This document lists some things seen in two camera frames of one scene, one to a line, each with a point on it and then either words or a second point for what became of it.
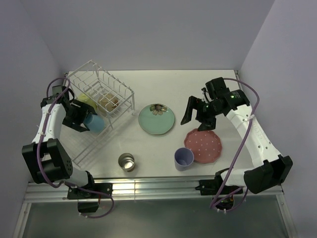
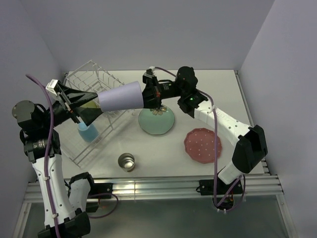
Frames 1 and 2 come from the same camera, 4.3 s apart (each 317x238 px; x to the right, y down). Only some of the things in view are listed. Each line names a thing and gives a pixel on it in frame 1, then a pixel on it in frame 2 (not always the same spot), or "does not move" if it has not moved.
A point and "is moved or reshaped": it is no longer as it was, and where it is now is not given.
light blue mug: x=95 y=123 is moved or reshaped
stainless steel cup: x=126 y=161 does not move
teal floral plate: x=156 y=119 does not move
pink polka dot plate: x=206 y=146 does not move
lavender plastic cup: x=183 y=157 to x=128 y=96
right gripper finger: x=193 y=102 to x=151 y=93
